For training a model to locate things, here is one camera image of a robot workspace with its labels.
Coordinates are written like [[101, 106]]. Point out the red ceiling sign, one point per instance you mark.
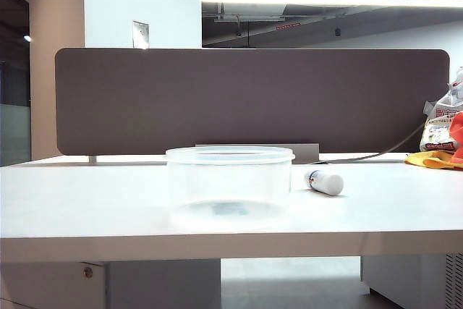
[[288, 26]]

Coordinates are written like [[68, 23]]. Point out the white cabinet with vent slots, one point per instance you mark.
[[405, 276]]

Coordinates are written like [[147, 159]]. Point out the white printed snack bag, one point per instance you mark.
[[439, 131]]

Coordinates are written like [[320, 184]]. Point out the round metal cabinet lock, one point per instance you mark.
[[86, 271]]

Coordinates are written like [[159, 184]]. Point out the yellow-orange cloth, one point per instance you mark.
[[434, 161]]

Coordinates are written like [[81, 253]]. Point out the small white divider post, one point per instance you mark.
[[93, 159]]

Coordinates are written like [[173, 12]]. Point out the small round wall lamp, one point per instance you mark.
[[27, 38]]

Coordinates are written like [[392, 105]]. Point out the small white medicine bottle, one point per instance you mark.
[[327, 183]]

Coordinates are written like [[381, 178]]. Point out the grey-brown desk divider panel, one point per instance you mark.
[[217, 106]]

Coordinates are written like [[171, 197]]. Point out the red-orange cloth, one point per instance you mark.
[[458, 135]]

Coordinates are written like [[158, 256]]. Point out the metal wall plate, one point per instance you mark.
[[141, 34]]

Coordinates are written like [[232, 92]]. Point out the white desk cabinet with lock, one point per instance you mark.
[[162, 283]]

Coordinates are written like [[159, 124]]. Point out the clear round plastic box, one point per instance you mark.
[[188, 186]]

